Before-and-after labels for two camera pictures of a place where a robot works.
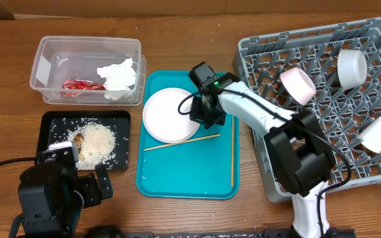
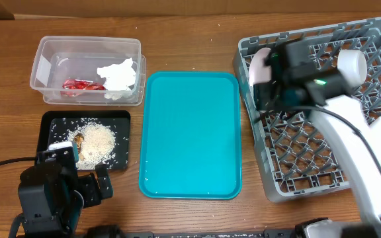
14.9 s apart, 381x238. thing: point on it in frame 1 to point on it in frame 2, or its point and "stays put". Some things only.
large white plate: x=161 y=118 to x=260 y=72
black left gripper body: x=89 y=191 stays put
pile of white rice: x=98 y=146 stays put
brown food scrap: x=79 y=138 stays put
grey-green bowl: x=352 y=67 stays put
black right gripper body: x=207 y=116 to x=268 y=96
